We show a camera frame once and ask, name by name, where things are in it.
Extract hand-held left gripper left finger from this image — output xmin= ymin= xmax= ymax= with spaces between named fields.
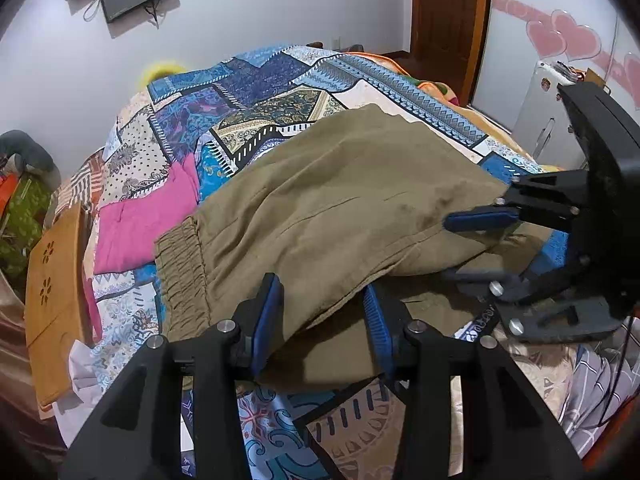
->
xmin=60 ymin=273 xmax=285 ymax=480

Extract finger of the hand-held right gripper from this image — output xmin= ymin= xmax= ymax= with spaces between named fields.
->
xmin=444 ymin=170 xmax=588 ymax=237
xmin=442 ymin=255 xmax=624 ymax=345

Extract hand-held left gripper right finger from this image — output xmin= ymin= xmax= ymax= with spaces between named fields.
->
xmin=363 ymin=285 xmax=585 ymax=480

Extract khaki pants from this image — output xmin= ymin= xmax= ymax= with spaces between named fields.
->
xmin=152 ymin=102 xmax=552 ymax=395

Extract grey checked cloth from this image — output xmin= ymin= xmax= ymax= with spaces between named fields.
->
xmin=557 ymin=345 xmax=633 ymax=461

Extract white cabinet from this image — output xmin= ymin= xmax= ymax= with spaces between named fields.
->
xmin=509 ymin=60 xmax=592 ymax=171

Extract pink cloth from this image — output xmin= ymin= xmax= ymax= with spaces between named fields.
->
xmin=82 ymin=152 xmax=202 ymax=348

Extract white cloth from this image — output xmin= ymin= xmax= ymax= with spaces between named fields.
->
xmin=50 ymin=340 xmax=113 ymax=451

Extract brown wooden door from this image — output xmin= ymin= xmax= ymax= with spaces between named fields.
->
xmin=410 ymin=0 xmax=494 ymax=107

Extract patchwork printed bed sheet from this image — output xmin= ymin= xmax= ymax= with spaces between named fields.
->
xmin=50 ymin=45 xmax=593 ymax=480

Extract green patterned cloth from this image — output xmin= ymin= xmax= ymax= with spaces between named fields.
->
xmin=0 ymin=172 xmax=55 ymax=281

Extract yellow round object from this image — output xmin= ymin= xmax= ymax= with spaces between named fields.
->
xmin=139 ymin=61 xmax=188 ymax=88

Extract grey plush pillow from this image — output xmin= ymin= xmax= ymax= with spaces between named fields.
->
xmin=0 ymin=130 xmax=62 ymax=188

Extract black cable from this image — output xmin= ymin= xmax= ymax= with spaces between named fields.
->
xmin=597 ymin=315 xmax=636 ymax=431

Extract pink heart wall decal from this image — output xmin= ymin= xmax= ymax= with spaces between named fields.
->
xmin=492 ymin=0 xmax=640 ymax=108

